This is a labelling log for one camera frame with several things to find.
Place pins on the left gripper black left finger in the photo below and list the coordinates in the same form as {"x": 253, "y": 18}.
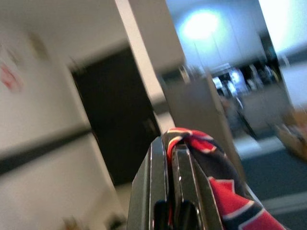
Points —
{"x": 148, "y": 191}

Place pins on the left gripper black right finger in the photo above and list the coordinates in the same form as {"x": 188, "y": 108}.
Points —
{"x": 192, "y": 191}

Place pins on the black red patterned shirt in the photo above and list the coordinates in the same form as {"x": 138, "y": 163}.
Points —
{"x": 230, "y": 198}

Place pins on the black door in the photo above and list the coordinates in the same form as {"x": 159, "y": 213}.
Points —
{"x": 115, "y": 107}

